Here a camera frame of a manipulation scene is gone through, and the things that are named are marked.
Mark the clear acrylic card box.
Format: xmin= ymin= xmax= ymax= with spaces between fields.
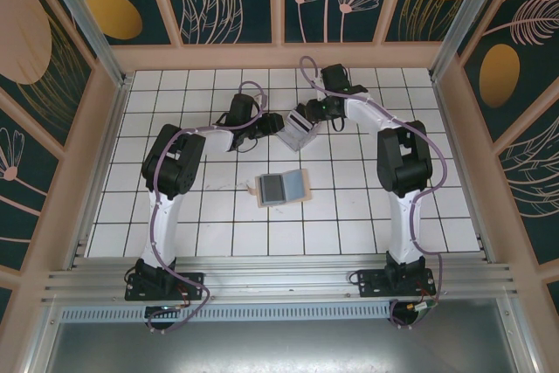
xmin=278 ymin=108 xmax=325 ymax=155

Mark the dark grey credit card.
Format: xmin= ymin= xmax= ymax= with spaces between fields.
xmin=259 ymin=174 xmax=286 ymax=206

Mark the beige leather card holder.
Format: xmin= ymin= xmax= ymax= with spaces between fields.
xmin=245 ymin=167 xmax=314 ymax=209

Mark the credit card with dark stripe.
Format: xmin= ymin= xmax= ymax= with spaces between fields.
xmin=286 ymin=112 xmax=314 ymax=130

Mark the light grey credit card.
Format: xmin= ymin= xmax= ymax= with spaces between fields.
xmin=282 ymin=121 xmax=310 ymax=142

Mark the grey metal sheet panel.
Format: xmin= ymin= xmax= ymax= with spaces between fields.
xmin=25 ymin=319 xmax=536 ymax=373

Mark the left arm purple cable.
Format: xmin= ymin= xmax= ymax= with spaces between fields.
xmin=143 ymin=80 xmax=269 ymax=335

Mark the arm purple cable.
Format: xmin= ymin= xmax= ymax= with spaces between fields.
xmin=300 ymin=55 xmax=447 ymax=330
xmin=143 ymin=80 xmax=269 ymax=335

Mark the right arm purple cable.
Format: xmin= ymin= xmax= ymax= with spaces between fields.
xmin=300 ymin=55 xmax=447 ymax=330

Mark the aluminium side rail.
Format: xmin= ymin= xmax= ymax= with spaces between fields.
xmin=66 ymin=78 xmax=133 ymax=272
xmin=430 ymin=78 xmax=500 ymax=264

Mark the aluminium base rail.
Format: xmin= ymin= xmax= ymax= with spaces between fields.
xmin=41 ymin=253 xmax=525 ymax=305

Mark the aluminium corner post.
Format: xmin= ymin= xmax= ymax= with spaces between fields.
xmin=35 ymin=0 xmax=133 ymax=86
xmin=429 ymin=0 xmax=521 ymax=82

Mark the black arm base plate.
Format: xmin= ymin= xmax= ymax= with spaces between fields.
xmin=124 ymin=271 xmax=206 ymax=302
xmin=356 ymin=266 xmax=438 ymax=299

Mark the grey slotted cable duct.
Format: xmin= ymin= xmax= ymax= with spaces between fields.
xmin=59 ymin=301 xmax=393 ymax=325

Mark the wired connector board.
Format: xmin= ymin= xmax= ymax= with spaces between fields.
xmin=390 ymin=297 xmax=438 ymax=330

